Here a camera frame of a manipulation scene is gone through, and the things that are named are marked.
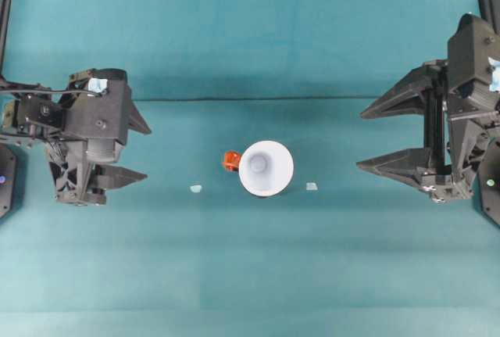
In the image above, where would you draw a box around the white paper cup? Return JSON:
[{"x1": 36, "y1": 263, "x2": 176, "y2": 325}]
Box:
[{"x1": 237, "y1": 140, "x2": 295, "y2": 198}]

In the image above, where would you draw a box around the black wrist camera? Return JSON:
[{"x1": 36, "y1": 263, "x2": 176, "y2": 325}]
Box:
[
  {"x1": 97, "y1": 67, "x2": 129, "y2": 83},
  {"x1": 457, "y1": 12, "x2": 490, "y2": 38}
]

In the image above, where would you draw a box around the black frame rail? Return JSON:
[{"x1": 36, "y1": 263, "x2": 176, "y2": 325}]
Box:
[
  {"x1": 0, "y1": 0, "x2": 15, "y2": 77},
  {"x1": 477, "y1": 0, "x2": 500, "y2": 45}
]

